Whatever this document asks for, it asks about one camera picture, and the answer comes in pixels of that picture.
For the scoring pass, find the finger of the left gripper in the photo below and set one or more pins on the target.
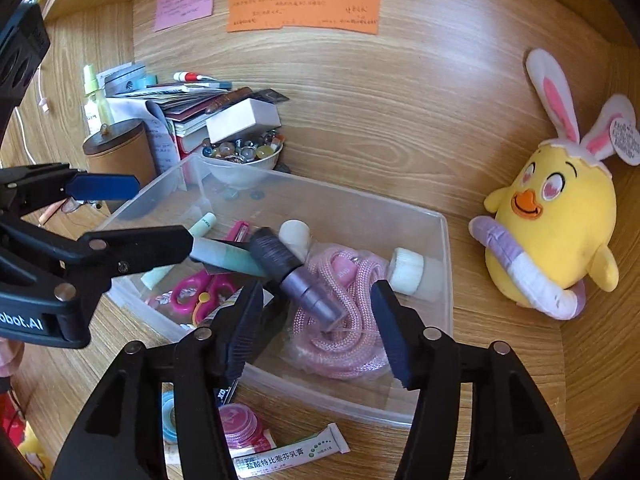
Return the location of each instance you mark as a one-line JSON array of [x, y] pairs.
[[86, 186], [128, 251]]

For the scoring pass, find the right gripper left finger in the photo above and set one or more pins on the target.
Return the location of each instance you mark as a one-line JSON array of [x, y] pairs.
[[238, 325]]

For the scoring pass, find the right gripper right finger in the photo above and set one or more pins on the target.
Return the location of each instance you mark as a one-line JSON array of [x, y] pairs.
[[401, 331]]

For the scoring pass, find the pink scissors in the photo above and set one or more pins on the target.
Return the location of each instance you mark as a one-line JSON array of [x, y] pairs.
[[202, 293]]

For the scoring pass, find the purple black cylindrical device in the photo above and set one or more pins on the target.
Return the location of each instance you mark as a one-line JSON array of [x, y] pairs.
[[294, 279]]

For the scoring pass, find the brown lidded canister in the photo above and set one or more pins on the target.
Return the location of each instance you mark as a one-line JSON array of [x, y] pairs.
[[121, 148]]

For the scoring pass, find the blue card box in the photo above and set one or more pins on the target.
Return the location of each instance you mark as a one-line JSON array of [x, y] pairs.
[[225, 396]]

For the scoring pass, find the yellow green spray bottle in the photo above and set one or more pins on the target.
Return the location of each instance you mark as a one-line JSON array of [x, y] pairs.
[[97, 110]]

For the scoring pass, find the light blue tape roll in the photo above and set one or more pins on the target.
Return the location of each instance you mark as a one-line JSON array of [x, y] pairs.
[[167, 410]]

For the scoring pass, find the pink round tape roll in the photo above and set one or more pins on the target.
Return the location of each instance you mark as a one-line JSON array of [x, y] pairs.
[[241, 425]]

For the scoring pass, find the light green cream tube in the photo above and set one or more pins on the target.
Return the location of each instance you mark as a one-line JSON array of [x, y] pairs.
[[178, 250]]

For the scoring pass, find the small white cylinder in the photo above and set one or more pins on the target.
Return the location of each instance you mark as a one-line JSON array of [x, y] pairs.
[[296, 236]]

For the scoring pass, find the clear plastic storage box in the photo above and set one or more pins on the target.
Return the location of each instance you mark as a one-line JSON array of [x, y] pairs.
[[319, 249]]

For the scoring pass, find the stack of books and papers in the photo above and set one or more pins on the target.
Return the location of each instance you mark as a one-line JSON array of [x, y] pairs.
[[174, 113]]

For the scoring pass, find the white ointment tube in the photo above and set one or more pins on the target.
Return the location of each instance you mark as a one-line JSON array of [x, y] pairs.
[[327, 442]]

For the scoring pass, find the red white marker pen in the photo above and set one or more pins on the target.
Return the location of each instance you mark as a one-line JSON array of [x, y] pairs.
[[193, 77]]

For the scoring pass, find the white bowl of marbles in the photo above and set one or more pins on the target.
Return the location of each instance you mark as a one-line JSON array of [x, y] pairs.
[[237, 162]]

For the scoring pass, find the yellow chick plush toy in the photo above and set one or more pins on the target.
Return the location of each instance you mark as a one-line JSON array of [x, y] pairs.
[[550, 228]]

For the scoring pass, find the white rectangular box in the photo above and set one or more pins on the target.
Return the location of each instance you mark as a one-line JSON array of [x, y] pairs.
[[241, 119]]

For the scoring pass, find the pink paper note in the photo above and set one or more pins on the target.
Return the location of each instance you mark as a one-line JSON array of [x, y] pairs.
[[170, 13]]

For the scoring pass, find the orange paper note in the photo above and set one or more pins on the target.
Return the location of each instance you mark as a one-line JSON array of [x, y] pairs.
[[353, 15]]

